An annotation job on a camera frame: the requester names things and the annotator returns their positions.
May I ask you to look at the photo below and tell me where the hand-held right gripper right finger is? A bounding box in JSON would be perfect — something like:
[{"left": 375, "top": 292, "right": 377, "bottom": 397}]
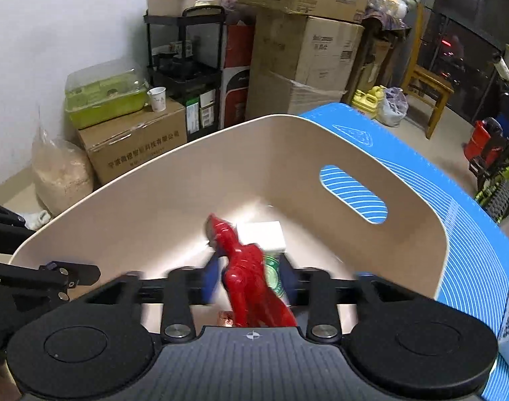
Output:
[{"left": 280, "top": 255, "right": 409, "bottom": 341}]

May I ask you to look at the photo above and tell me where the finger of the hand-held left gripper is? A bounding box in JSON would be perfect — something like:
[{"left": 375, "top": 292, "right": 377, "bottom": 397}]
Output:
[
  {"left": 0, "top": 198, "right": 35, "bottom": 255},
  {"left": 0, "top": 261, "right": 102, "bottom": 302}
]

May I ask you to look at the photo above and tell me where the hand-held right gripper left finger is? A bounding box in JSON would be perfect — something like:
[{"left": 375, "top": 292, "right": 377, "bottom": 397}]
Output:
[{"left": 85, "top": 255, "right": 224, "bottom": 342}]

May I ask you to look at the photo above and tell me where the green bottle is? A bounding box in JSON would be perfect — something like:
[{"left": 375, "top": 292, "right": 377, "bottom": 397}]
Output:
[{"left": 265, "top": 255, "right": 289, "bottom": 305}]

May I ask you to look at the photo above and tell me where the red figure toy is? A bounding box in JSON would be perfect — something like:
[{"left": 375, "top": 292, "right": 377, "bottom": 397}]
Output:
[{"left": 205, "top": 214, "right": 299, "bottom": 328}]

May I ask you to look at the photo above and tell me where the small white box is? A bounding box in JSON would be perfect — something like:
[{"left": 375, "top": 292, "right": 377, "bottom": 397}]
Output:
[{"left": 235, "top": 221, "right": 288, "bottom": 255}]

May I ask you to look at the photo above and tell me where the beige plastic basket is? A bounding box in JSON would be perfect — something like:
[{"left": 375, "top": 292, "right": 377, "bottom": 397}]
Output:
[{"left": 8, "top": 115, "right": 449, "bottom": 335}]

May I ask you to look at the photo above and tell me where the white crumpled bag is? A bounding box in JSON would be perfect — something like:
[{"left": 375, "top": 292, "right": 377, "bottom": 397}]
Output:
[{"left": 23, "top": 211, "right": 52, "bottom": 230}]

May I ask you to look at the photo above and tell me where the clear bag of grain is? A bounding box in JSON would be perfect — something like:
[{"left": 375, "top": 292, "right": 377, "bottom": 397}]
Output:
[{"left": 31, "top": 127, "right": 96, "bottom": 218}]

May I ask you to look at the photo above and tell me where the low cardboard box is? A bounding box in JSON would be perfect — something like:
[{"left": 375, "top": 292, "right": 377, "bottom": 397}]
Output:
[{"left": 78, "top": 98, "right": 188, "bottom": 185}]

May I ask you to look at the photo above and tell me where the green container with clear lid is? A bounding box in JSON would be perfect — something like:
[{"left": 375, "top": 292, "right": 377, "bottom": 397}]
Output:
[{"left": 64, "top": 59, "right": 151, "bottom": 130}]

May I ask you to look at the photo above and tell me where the blue silicone mat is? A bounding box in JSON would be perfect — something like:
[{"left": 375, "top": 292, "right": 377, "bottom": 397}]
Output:
[{"left": 298, "top": 102, "right": 509, "bottom": 401}]

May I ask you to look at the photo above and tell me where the white paper cup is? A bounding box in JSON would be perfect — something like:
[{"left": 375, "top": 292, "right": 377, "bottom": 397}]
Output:
[{"left": 147, "top": 87, "right": 167, "bottom": 113}]

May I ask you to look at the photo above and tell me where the red black carton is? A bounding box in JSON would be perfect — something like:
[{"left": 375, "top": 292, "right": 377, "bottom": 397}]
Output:
[{"left": 219, "top": 23, "right": 255, "bottom": 130}]

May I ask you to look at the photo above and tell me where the yellow jug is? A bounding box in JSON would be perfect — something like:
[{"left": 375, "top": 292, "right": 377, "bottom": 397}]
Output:
[{"left": 351, "top": 86, "right": 386, "bottom": 120}]

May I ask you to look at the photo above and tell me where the grey plastic bag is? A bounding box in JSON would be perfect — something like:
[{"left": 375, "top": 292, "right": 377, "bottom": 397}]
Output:
[{"left": 377, "top": 87, "right": 409, "bottom": 128}]

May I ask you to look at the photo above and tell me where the black utility cart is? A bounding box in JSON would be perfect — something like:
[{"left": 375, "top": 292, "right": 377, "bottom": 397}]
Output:
[{"left": 144, "top": 5, "right": 226, "bottom": 140}]

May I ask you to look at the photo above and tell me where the large brown cardboard box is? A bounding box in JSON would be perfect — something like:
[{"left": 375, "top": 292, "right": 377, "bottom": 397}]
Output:
[{"left": 245, "top": 10, "right": 366, "bottom": 120}]

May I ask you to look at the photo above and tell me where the green black bicycle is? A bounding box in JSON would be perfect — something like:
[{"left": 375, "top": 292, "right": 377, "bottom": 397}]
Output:
[{"left": 474, "top": 50, "right": 509, "bottom": 224}]

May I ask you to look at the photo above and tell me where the red bucket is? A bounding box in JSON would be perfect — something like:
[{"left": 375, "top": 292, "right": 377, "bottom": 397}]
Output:
[{"left": 464, "top": 120, "right": 503, "bottom": 163}]

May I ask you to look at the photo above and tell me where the cluttered wooden cabinet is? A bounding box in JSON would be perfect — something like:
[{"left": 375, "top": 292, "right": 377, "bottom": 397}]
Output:
[{"left": 355, "top": 12, "right": 411, "bottom": 101}]

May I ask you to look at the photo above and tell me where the wooden chair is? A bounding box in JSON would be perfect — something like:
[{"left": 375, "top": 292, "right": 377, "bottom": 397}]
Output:
[{"left": 400, "top": 4, "right": 456, "bottom": 139}]

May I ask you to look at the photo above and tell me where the shallow cardboard box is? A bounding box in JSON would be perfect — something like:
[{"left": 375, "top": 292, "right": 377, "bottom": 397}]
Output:
[{"left": 147, "top": 0, "right": 224, "bottom": 17}]

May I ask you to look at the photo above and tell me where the dark glass window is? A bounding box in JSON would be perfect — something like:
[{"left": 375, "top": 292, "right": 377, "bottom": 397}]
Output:
[{"left": 417, "top": 0, "right": 509, "bottom": 126}]

